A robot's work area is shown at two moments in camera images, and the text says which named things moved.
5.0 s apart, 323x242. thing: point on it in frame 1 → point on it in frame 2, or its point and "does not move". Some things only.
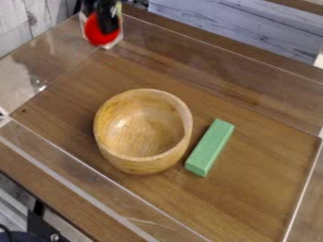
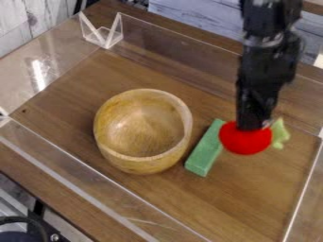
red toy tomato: [98, 37] → [245, 142]
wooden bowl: [142, 129] does not move
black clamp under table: [41, 228] does not move
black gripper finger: [110, 12] → [269, 60]
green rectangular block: [209, 146] does not move
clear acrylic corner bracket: [114, 42] does not move
